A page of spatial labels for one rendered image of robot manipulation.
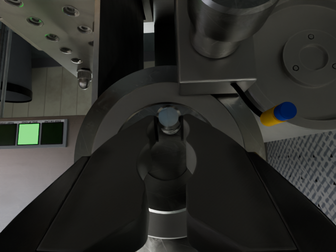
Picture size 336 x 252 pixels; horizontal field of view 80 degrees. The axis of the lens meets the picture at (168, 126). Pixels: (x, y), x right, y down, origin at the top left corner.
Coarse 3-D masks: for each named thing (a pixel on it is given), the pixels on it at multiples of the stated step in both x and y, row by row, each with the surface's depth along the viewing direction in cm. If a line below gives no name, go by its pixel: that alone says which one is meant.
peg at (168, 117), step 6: (162, 108) 11; (168, 108) 11; (174, 108) 11; (156, 114) 11; (162, 114) 11; (168, 114) 11; (174, 114) 11; (180, 114) 11; (162, 120) 11; (168, 120) 11; (174, 120) 11; (162, 126) 11; (168, 126) 11; (174, 126) 11; (168, 132) 12; (174, 132) 13
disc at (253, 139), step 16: (128, 80) 17; (144, 80) 16; (160, 80) 16; (176, 80) 16; (112, 96) 16; (224, 96) 16; (96, 112) 16; (240, 112) 16; (80, 128) 16; (96, 128) 16; (240, 128) 16; (256, 128) 15; (80, 144) 16; (256, 144) 15; (160, 240) 15; (176, 240) 15
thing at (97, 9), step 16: (96, 0) 18; (112, 0) 22; (128, 0) 30; (96, 16) 18; (112, 16) 22; (128, 16) 30; (96, 32) 18; (112, 32) 22; (128, 32) 29; (96, 48) 18; (112, 48) 22; (128, 48) 29; (96, 64) 17; (112, 64) 21; (128, 64) 29; (112, 80) 21
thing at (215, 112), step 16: (128, 96) 16; (144, 96) 16; (160, 96) 16; (176, 96) 16; (192, 96) 15; (208, 96) 15; (112, 112) 16; (128, 112) 16; (208, 112) 15; (224, 112) 15; (112, 128) 15; (224, 128) 15; (96, 144) 15; (240, 144) 15; (160, 224) 14; (176, 224) 14
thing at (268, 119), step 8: (240, 88) 13; (240, 96) 13; (248, 104) 12; (280, 104) 10; (288, 104) 9; (256, 112) 12; (264, 112) 11; (272, 112) 10; (280, 112) 9; (288, 112) 9; (264, 120) 11; (272, 120) 10; (280, 120) 10
